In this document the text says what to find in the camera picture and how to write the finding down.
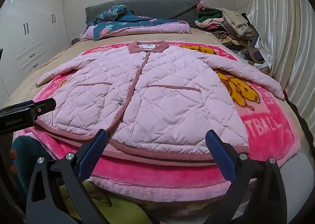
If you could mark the pink quilted jacket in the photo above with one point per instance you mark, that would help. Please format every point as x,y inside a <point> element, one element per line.
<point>160,91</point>

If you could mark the teal cloth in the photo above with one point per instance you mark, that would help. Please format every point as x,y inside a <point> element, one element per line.
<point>32,151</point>

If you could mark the white satin curtain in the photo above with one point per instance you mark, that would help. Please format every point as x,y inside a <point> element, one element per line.
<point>283,29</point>

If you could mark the pile of assorted clothes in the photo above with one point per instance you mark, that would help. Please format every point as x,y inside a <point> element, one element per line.
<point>221,22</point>

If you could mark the white wardrobe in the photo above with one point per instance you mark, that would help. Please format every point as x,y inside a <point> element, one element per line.
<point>32,24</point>

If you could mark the bed with beige sheet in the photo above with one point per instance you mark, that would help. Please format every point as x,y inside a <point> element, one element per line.
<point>49,59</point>

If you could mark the grey headboard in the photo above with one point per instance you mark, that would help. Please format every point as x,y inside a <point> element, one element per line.
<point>152,7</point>

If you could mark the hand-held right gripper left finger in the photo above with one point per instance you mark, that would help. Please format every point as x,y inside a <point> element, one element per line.
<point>98,145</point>

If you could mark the dark blue floral quilt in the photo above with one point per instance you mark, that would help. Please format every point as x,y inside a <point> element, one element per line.
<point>137,25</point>

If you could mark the dark grey cushion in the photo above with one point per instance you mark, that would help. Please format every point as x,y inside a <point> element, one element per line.
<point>75,40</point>

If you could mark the person's left hand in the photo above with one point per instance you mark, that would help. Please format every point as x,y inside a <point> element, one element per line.
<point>12,154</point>

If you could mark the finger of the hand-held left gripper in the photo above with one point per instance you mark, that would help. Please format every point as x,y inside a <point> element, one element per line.
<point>24,103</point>
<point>45,106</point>

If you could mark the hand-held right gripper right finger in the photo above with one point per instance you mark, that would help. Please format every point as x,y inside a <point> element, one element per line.
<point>219,150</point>

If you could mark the yellow-green cloth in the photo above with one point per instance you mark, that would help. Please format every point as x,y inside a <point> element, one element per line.
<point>115,206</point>

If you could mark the pink printed blanket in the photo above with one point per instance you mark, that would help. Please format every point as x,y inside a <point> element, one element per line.
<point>265,125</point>

